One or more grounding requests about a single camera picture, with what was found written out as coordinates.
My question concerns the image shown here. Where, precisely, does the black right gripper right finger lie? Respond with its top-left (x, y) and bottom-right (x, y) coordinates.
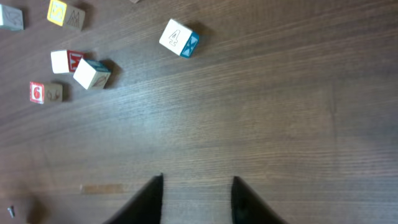
top-left (231, 176), bottom-right (287, 224)

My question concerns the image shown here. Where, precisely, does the red 6 number block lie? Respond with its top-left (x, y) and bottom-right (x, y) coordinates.
top-left (29, 82), bottom-right (63, 105)

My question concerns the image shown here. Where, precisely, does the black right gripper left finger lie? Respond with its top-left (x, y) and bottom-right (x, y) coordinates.
top-left (105, 173), bottom-right (164, 224)

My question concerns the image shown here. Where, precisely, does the leaf picture wooden block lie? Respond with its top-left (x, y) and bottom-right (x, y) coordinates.
top-left (73, 58), bottom-right (111, 90)

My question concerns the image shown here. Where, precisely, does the small metal screw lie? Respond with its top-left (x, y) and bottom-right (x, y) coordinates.
top-left (7, 206), bottom-right (15, 218)

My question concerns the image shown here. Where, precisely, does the blue X letter block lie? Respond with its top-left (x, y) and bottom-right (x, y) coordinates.
top-left (159, 19), bottom-right (199, 58)

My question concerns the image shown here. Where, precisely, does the plain wooden picture block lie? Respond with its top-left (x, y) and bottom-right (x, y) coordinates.
top-left (1, 4), bottom-right (24, 30)

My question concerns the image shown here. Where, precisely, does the yellow S letter block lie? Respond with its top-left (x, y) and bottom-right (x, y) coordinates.
top-left (47, 0), bottom-right (86, 30)

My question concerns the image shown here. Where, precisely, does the red M letter block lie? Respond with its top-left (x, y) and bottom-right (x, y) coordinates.
top-left (50, 50), bottom-right (84, 74)

